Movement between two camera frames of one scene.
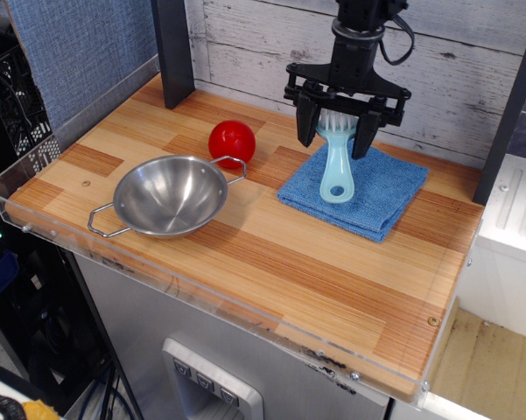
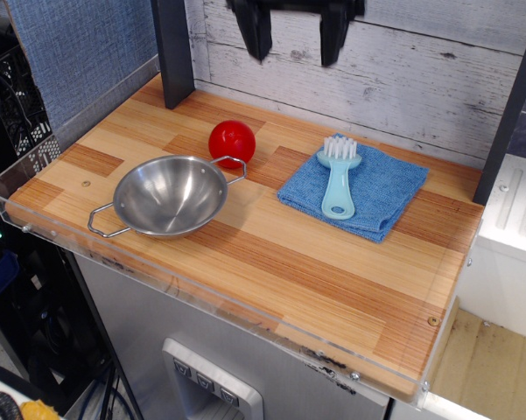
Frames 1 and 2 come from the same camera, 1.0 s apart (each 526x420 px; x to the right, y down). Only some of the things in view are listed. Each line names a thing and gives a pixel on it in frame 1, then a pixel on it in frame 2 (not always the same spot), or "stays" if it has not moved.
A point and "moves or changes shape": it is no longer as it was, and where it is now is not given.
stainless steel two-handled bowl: [169, 195] stays
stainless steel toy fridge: [183, 358] stays
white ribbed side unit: [502, 278] stays
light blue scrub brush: [337, 185] moves or changes shape
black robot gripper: [349, 74] → [255, 22]
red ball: [231, 138] stays
